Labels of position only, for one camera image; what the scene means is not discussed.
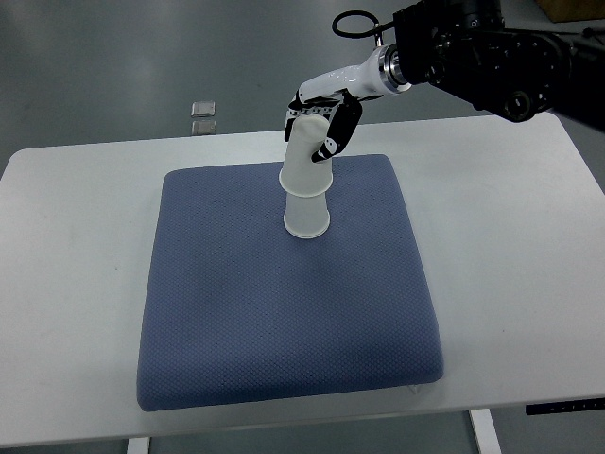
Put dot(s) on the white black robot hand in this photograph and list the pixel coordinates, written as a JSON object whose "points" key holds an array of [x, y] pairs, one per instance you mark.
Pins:
{"points": [[338, 96]]}

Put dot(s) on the white paper cup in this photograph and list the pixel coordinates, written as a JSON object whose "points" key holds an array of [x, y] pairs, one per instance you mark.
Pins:
{"points": [[306, 217], [299, 175]]}

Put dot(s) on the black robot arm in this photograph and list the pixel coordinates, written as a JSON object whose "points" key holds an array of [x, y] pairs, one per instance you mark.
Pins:
{"points": [[465, 49]]}

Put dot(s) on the white paper cup on cushion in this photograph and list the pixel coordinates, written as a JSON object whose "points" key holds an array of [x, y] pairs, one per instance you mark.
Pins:
{"points": [[306, 217]]}

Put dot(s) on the lower metal floor plate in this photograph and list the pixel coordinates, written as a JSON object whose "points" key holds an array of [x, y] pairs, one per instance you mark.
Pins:
{"points": [[202, 127]]}

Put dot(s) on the blue textured cushion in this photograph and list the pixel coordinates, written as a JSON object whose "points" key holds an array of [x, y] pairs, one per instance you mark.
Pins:
{"points": [[240, 310]]}

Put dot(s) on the brown cardboard box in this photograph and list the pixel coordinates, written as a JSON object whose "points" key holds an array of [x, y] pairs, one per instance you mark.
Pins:
{"points": [[560, 11]]}

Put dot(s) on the white right table leg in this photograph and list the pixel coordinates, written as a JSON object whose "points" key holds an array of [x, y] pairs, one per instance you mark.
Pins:
{"points": [[484, 431]]}

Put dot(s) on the white table leg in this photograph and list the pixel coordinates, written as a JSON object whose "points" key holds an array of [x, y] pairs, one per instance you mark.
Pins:
{"points": [[138, 445], [484, 431]]}

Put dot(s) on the black table control panel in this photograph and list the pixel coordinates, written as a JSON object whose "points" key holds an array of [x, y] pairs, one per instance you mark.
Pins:
{"points": [[565, 406]]}

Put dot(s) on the white left table leg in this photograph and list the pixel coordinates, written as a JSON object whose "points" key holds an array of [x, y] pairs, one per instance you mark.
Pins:
{"points": [[138, 445]]}

